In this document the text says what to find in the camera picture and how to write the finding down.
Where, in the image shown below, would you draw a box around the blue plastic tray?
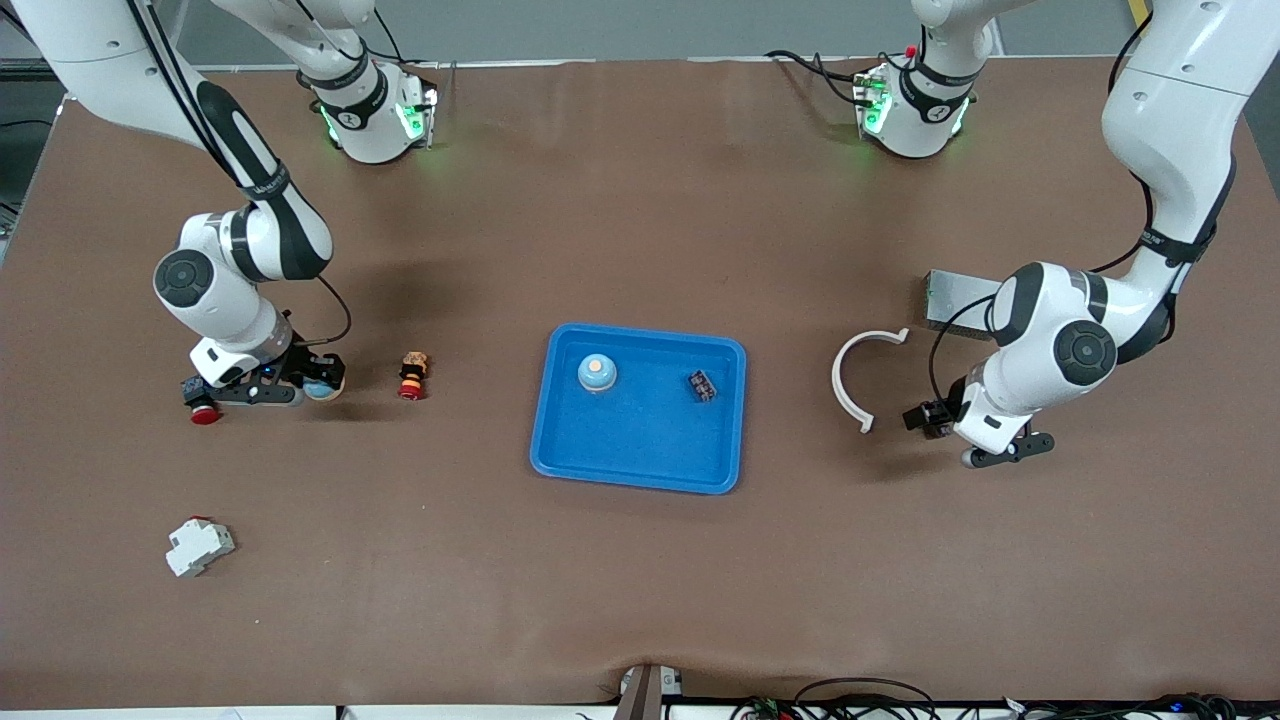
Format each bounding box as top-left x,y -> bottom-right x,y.
529,322 -> 749,496

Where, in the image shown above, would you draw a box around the white half-round pipe clamp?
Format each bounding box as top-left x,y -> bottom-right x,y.
831,328 -> 911,434

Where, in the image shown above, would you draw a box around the red mushroom button black base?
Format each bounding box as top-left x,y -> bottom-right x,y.
181,375 -> 223,426

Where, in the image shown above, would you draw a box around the silver metal power supply box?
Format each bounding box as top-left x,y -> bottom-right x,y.
924,270 -> 1004,339

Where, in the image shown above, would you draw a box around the white circuit breaker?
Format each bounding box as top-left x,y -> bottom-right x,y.
165,517 -> 237,579

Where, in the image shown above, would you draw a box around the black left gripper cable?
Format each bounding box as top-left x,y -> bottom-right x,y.
927,293 -> 1001,406

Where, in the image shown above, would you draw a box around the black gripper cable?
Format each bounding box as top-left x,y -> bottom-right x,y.
927,293 -> 1001,406
290,275 -> 354,351

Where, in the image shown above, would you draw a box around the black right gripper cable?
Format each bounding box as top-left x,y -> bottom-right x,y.
290,275 -> 354,351

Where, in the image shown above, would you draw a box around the black cables at arm base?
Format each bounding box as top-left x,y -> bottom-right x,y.
765,48 -> 881,106

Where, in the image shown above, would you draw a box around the black cable bundle table edge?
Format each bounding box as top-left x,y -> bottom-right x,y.
730,677 -> 1246,720

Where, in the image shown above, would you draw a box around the grey metal bracket table edge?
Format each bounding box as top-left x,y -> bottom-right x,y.
612,664 -> 686,720

